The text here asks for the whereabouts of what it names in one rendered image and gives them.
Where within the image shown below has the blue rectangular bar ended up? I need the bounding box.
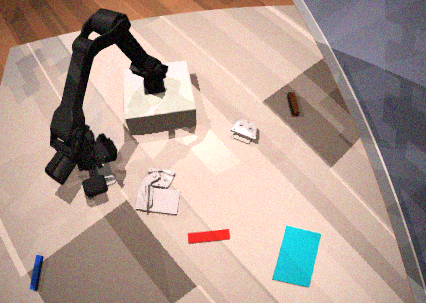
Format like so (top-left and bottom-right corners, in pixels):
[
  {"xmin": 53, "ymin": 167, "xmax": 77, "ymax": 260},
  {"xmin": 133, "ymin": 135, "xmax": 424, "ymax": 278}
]
[{"xmin": 30, "ymin": 255, "xmax": 44, "ymax": 291}]

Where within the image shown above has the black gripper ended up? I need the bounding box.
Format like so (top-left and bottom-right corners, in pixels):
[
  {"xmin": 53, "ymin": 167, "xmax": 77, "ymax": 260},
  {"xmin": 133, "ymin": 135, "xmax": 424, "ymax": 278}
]
[{"xmin": 74, "ymin": 130, "xmax": 108, "ymax": 198}]

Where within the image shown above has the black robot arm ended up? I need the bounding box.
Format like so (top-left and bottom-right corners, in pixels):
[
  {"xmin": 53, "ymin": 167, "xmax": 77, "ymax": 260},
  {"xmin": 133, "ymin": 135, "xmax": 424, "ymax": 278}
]
[{"xmin": 44, "ymin": 8, "xmax": 169, "ymax": 185}]

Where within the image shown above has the red flat bar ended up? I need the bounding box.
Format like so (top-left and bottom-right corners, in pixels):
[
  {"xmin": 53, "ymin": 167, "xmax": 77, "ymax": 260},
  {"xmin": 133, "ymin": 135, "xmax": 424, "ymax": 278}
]
[{"xmin": 188, "ymin": 229, "xmax": 230, "ymax": 243}]

